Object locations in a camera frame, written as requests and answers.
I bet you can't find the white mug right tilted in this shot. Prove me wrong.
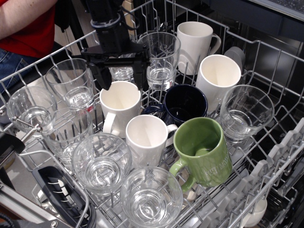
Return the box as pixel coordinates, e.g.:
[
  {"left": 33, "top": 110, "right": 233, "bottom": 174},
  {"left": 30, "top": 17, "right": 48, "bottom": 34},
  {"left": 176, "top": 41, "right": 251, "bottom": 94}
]
[{"left": 196, "top": 55, "right": 241, "bottom": 112}]

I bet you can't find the clear glass back left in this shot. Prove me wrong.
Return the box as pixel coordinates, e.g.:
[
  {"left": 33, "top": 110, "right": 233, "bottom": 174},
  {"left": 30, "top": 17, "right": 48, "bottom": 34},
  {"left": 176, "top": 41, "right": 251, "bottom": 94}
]
[{"left": 109, "top": 66, "right": 134, "bottom": 83}]

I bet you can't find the clear glass front left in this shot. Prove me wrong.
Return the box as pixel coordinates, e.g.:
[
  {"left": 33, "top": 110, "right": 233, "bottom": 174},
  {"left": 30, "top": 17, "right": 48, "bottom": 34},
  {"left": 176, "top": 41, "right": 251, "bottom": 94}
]
[{"left": 71, "top": 133, "right": 132, "bottom": 196}]

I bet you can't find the green ceramic mug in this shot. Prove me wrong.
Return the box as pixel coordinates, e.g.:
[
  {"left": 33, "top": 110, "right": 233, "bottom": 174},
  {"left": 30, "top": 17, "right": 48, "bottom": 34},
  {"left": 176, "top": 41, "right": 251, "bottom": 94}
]
[{"left": 169, "top": 117, "right": 232, "bottom": 192}]

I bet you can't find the clear glass front centre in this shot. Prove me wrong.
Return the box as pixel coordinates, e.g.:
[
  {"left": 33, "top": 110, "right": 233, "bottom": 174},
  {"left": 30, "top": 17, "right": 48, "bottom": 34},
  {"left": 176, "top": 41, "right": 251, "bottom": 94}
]
[{"left": 120, "top": 167, "right": 183, "bottom": 228}]

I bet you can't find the tall clear glass left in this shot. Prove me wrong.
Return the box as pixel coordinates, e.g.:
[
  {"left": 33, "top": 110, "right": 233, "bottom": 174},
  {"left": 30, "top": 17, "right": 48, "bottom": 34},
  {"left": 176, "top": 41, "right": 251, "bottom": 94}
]
[{"left": 45, "top": 58, "right": 94, "bottom": 112}]

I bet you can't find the white mug back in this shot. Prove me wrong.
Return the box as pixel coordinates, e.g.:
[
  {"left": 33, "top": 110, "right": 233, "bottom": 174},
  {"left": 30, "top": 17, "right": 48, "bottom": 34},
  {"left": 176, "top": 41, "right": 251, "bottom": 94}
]
[{"left": 177, "top": 21, "right": 221, "bottom": 75}]

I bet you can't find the clear glass lower left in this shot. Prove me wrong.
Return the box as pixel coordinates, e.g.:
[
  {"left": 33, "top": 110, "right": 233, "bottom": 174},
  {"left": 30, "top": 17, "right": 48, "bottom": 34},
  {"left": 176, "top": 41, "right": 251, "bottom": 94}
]
[{"left": 41, "top": 107, "right": 94, "bottom": 171}]

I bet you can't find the grey wire dishwasher rack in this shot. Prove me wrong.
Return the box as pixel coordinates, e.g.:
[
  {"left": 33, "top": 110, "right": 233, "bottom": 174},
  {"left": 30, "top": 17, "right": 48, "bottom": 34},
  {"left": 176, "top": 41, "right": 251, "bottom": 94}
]
[{"left": 0, "top": 0, "right": 304, "bottom": 228}]

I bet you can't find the black rack handle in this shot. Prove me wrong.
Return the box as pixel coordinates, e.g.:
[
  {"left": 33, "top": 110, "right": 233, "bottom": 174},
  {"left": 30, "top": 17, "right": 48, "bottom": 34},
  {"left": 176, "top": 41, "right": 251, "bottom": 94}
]
[{"left": 32, "top": 166, "right": 96, "bottom": 228}]

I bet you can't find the clear glass back centre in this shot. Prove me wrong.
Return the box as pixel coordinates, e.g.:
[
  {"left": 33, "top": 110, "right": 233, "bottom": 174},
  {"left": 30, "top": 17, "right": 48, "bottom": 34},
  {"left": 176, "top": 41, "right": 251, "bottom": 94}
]
[{"left": 138, "top": 32, "right": 181, "bottom": 91}]

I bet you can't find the clear glass far left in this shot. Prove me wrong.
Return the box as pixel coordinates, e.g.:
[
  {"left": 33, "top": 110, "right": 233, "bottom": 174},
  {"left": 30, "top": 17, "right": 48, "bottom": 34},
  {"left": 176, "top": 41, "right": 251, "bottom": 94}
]
[{"left": 7, "top": 86, "right": 57, "bottom": 133}]

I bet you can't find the clear glass right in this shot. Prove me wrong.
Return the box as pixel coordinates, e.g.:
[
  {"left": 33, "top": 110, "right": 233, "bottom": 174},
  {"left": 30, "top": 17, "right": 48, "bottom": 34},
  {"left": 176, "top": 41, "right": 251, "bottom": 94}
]
[{"left": 219, "top": 85, "right": 275, "bottom": 143}]

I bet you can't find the person in red shirt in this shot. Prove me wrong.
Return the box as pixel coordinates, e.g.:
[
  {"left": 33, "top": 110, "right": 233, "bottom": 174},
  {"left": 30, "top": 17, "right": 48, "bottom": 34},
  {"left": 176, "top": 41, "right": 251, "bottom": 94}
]
[{"left": 0, "top": 0, "right": 57, "bottom": 93}]

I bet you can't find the dark blue mug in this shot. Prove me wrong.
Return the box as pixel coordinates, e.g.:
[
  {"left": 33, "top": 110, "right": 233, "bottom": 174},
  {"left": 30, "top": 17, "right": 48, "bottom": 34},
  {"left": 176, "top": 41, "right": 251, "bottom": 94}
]
[{"left": 141, "top": 84, "right": 208, "bottom": 126}]

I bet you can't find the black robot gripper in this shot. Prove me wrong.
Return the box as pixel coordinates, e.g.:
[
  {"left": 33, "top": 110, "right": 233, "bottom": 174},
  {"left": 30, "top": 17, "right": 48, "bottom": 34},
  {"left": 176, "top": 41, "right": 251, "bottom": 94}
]
[{"left": 81, "top": 0, "right": 150, "bottom": 90}]

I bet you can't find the white mug front centre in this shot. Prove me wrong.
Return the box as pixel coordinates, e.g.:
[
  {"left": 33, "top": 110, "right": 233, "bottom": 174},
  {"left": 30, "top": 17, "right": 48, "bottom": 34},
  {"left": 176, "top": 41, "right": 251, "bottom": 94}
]
[{"left": 126, "top": 114, "right": 178, "bottom": 169}]

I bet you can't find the white mug left centre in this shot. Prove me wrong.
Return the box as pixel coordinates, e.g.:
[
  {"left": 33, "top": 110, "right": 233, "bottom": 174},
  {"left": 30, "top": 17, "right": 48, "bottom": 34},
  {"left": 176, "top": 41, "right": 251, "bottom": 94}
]
[{"left": 99, "top": 81, "right": 141, "bottom": 138}]

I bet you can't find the white bowl lower rack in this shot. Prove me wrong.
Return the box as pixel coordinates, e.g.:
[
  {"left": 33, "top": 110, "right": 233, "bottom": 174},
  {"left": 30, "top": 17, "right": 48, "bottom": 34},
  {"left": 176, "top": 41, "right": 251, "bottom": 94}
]
[{"left": 241, "top": 199, "right": 267, "bottom": 228}]

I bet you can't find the grey plastic tine holder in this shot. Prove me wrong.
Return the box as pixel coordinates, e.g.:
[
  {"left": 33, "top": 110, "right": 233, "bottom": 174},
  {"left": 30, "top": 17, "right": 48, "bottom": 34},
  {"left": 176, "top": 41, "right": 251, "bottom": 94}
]
[{"left": 200, "top": 119, "right": 304, "bottom": 228}]

